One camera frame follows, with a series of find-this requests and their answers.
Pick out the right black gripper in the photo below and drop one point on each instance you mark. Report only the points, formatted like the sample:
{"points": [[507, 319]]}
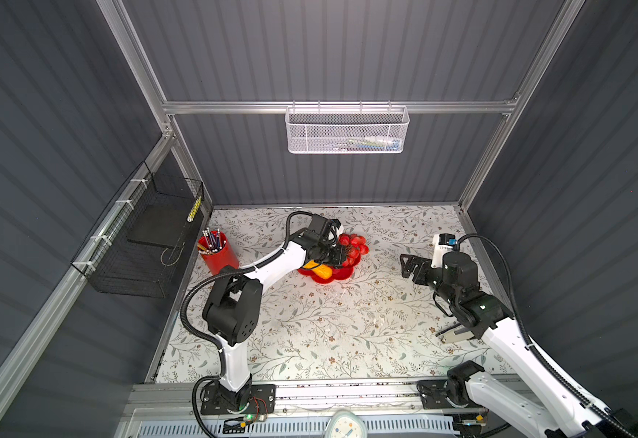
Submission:
{"points": [[424, 265]]}

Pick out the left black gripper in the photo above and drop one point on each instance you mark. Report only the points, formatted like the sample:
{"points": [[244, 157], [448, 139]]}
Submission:
{"points": [[338, 255]]}

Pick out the yellow fake corn cob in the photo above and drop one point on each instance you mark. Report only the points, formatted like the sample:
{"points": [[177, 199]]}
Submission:
{"points": [[318, 270]]}

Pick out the red fake grape bunch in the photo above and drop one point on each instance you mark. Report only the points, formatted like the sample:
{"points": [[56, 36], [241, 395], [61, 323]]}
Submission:
{"points": [[353, 247]]}

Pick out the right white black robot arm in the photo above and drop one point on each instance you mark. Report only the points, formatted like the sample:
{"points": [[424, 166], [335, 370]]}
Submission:
{"points": [[562, 407]]}

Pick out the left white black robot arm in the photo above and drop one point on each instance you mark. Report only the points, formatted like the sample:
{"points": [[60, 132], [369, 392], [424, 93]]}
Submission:
{"points": [[232, 309]]}

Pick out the red flower-shaped fruit bowl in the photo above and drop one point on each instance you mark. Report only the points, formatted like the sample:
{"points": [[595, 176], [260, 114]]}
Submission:
{"points": [[339, 274]]}

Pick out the floral table mat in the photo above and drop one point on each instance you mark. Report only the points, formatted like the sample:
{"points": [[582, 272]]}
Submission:
{"points": [[375, 324]]}

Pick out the red pen cup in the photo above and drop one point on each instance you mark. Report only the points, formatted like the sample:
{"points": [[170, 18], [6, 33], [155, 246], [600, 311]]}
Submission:
{"points": [[216, 251]]}

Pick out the white round timer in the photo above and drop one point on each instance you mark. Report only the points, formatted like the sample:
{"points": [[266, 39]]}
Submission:
{"points": [[344, 424]]}

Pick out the white wire mesh basket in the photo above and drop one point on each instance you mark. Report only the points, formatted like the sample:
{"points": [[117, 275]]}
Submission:
{"points": [[346, 128]]}

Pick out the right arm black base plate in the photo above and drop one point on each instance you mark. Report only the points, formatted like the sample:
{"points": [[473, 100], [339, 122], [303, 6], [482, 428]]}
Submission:
{"points": [[446, 394]]}

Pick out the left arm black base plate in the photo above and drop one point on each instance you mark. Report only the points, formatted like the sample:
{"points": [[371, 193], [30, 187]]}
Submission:
{"points": [[215, 399]]}

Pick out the black wire wall basket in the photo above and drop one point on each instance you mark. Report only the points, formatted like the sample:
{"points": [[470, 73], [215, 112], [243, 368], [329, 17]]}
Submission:
{"points": [[139, 248]]}

